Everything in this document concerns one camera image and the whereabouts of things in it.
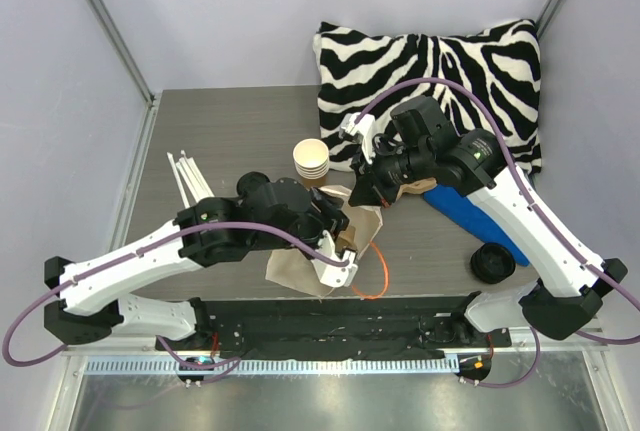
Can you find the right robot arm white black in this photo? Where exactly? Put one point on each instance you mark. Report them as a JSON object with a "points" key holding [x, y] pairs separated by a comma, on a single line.
{"points": [[572, 280]]}

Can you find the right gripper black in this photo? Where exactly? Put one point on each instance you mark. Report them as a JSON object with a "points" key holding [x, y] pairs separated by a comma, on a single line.
{"points": [[367, 183]]}

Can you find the stack of black lids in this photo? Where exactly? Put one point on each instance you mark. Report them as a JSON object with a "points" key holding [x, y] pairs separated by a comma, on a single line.
{"points": [[492, 263]]}

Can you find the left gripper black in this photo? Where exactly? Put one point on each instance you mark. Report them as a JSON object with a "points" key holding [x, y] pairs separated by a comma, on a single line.
{"points": [[329, 216]]}

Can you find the black plastic cup lid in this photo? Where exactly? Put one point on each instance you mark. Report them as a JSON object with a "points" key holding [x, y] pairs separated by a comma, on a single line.
{"points": [[250, 182]]}

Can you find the stack of paper cups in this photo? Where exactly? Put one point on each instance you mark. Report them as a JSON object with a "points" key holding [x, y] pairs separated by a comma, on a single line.
{"points": [[311, 161]]}

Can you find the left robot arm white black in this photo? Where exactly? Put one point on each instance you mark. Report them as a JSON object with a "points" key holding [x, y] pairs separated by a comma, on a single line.
{"points": [[97, 298]]}

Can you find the blue cloth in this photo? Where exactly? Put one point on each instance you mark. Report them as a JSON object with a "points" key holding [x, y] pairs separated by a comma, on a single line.
{"points": [[462, 212]]}

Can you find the kraft paper gift bag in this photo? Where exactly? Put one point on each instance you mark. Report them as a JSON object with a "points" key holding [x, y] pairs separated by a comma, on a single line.
{"points": [[292, 269]]}

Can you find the cardboard cup carrier tray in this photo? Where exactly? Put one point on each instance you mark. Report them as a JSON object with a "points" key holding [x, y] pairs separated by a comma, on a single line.
{"points": [[416, 188]]}

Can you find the aluminium front rail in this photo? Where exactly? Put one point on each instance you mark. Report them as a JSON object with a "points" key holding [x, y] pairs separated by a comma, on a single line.
{"points": [[165, 365]]}

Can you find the zebra print pillow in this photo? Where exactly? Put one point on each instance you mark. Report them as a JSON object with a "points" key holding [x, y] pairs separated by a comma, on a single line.
{"points": [[484, 80]]}

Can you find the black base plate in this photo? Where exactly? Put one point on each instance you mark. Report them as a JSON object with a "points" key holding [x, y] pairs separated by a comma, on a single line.
{"points": [[393, 328]]}

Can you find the white wrapped straws bundle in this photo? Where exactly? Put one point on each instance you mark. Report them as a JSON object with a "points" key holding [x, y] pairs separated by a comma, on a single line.
{"points": [[191, 183]]}

